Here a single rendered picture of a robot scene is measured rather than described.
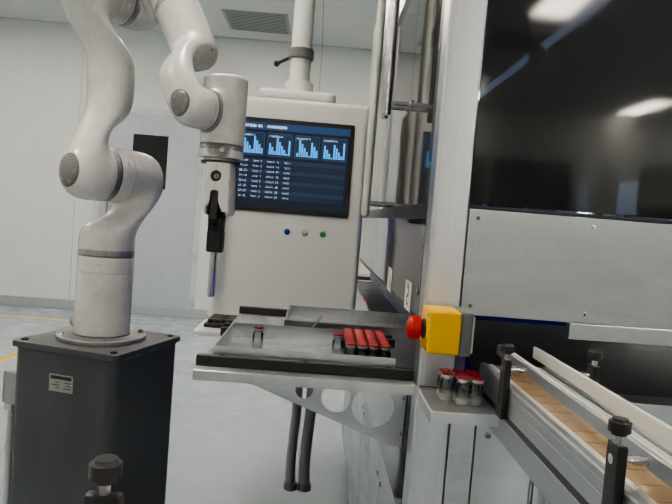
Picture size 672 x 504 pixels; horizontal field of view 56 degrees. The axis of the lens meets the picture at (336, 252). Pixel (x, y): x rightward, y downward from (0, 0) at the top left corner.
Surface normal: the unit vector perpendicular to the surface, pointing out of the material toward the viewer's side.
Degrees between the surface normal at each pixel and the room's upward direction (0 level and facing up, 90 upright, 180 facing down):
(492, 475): 90
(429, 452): 90
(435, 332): 90
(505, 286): 90
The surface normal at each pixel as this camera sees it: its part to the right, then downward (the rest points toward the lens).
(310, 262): 0.04, 0.06
